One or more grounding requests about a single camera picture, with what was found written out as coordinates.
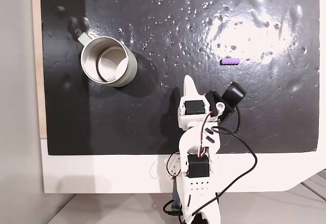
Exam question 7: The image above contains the purple ribbed pen grip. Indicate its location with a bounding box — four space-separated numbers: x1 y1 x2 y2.
220 57 241 66

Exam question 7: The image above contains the black glossy table mat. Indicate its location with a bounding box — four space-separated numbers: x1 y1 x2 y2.
40 0 320 156

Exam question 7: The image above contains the pale green metal mug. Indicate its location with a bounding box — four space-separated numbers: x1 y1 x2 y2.
77 33 139 88

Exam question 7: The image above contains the white table board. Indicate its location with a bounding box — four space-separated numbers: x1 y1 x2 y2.
40 0 326 194

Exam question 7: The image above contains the beige wooden board strip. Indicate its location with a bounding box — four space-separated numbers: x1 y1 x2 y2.
30 0 48 141

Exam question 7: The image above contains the red white black servo wire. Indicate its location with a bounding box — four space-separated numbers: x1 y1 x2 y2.
165 152 182 179
197 111 214 159

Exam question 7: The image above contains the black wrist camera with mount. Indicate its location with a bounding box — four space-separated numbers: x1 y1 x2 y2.
205 80 248 123

